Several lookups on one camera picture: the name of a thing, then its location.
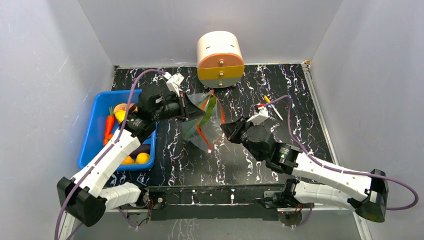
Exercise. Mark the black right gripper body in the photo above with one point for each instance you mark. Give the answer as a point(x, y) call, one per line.
point(237, 130)

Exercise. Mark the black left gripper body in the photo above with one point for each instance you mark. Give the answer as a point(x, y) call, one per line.
point(175, 108)

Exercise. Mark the green leafy vegetable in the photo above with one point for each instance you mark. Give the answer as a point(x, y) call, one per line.
point(209, 104)

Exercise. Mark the clear red-zipper zip bag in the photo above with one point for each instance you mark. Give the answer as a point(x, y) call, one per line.
point(205, 132)

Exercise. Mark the yellow toy bell pepper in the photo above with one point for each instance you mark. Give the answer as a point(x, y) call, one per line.
point(120, 116)

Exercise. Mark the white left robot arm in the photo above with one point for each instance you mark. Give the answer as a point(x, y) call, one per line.
point(84, 195)

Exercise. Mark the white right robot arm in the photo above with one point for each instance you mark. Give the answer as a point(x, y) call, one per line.
point(364, 193)

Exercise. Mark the tan toy potato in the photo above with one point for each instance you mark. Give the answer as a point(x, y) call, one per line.
point(119, 107)

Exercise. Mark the yellow-tipped white pen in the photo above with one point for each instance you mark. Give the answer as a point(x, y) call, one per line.
point(274, 108)

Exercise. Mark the purple toy eggplant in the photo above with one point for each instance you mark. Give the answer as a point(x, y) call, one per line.
point(144, 148)

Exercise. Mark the orange toy carrot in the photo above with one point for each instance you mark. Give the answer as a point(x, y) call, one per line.
point(109, 124)

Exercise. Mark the round three-drawer mini cabinet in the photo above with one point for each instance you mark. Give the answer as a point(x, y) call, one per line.
point(219, 60)

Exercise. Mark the yellow toy lemon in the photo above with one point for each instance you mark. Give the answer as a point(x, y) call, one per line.
point(142, 158)

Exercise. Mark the yellow-orange toy walnut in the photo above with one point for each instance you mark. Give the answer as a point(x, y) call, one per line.
point(128, 161)

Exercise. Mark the blue plastic bin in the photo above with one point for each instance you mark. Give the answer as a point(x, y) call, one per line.
point(94, 134)

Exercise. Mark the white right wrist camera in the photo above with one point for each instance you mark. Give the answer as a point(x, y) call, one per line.
point(260, 116)

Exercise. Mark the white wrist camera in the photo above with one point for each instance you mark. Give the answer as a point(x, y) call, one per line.
point(173, 82)
point(260, 116)

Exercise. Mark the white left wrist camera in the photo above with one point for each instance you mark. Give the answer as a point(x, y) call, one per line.
point(173, 82)

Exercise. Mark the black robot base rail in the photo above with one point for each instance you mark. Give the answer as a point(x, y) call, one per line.
point(220, 202)

